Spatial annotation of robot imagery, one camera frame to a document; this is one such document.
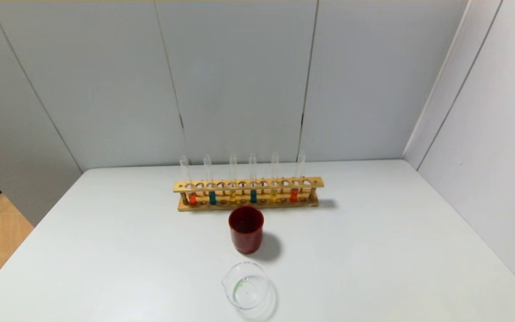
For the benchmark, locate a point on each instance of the wooden test tube rack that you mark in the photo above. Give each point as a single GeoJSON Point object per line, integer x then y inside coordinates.
{"type": "Point", "coordinates": [248, 184]}

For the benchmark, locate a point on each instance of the clear glass beaker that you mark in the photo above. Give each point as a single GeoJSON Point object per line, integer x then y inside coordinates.
{"type": "Point", "coordinates": [245, 290]}

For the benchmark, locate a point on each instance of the blue pigment glass test tube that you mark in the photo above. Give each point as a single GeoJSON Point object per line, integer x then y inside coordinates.
{"type": "Point", "coordinates": [208, 167]}
{"type": "Point", "coordinates": [252, 167]}

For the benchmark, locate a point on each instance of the dark red plastic cup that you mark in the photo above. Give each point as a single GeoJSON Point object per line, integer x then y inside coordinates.
{"type": "Point", "coordinates": [246, 237]}

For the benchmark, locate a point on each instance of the yellow pigment glass test tube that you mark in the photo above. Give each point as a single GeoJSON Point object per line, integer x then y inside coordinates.
{"type": "Point", "coordinates": [275, 166]}
{"type": "Point", "coordinates": [233, 167]}

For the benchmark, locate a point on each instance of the red pigment glass test tube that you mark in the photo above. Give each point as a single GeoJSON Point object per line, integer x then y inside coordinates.
{"type": "Point", "coordinates": [186, 170]}
{"type": "Point", "coordinates": [300, 165]}

